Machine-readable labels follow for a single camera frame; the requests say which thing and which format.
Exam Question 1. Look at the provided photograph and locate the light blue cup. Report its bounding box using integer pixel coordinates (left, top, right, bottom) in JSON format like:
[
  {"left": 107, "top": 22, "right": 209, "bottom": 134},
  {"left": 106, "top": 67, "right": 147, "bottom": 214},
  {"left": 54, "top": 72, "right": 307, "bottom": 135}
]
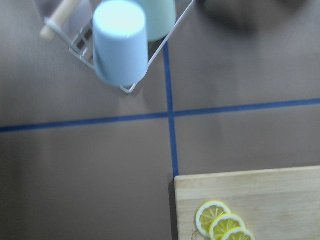
[{"left": 92, "top": 0, "right": 149, "bottom": 87}]

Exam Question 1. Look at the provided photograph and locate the lemon slice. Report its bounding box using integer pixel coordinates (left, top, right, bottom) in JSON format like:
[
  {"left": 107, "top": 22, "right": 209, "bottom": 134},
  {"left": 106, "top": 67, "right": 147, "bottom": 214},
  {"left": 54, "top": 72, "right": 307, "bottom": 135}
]
[
  {"left": 208, "top": 213, "right": 246, "bottom": 240},
  {"left": 194, "top": 200, "right": 231, "bottom": 238},
  {"left": 221, "top": 227, "right": 256, "bottom": 240}
]

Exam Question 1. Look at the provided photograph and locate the mint green cup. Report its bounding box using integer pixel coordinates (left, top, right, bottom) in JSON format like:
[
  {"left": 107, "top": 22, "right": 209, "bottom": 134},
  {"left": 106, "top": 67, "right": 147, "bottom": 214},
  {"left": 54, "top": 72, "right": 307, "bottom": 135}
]
[{"left": 136, "top": 0, "right": 177, "bottom": 42}]

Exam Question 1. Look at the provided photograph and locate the lemon slice middle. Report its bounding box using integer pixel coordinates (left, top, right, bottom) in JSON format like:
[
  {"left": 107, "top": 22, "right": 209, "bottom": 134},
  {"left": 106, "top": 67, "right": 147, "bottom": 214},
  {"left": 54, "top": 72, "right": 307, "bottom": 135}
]
[{"left": 208, "top": 213, "right": 246, "bottom": 240}]

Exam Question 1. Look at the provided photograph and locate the bamboo cutting board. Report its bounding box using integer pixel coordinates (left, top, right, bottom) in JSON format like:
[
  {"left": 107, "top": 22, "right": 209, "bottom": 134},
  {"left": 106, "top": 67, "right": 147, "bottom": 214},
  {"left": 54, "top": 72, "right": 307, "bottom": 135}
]
[{"left": 174, "top": 166, "right": 320, "bottom": 240}]

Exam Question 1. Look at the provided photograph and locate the wire cup rack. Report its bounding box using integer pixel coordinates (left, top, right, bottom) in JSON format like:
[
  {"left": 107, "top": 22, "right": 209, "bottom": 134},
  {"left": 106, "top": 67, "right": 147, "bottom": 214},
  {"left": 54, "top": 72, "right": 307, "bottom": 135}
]
[{"left": 34, "top": 0, "right": 196, "bottom": 94}]

